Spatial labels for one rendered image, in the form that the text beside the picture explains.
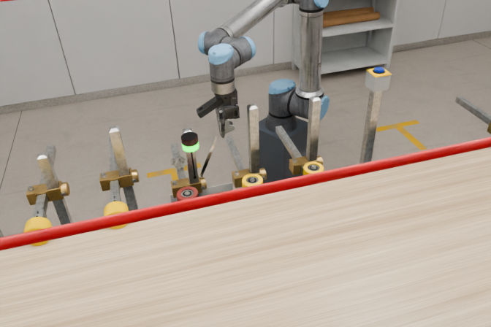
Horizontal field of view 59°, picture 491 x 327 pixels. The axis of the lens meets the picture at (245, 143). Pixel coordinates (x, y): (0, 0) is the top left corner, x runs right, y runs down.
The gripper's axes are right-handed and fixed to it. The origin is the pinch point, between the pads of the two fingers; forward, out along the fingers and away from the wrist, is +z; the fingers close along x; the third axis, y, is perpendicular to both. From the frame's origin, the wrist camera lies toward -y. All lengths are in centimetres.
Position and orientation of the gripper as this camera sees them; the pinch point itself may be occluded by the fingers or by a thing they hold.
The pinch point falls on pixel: (221, 135)
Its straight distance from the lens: 175.1
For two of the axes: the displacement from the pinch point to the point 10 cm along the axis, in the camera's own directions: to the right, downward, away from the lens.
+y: 9.6, -1.8, 2.0
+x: -2.7, -5.3, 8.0
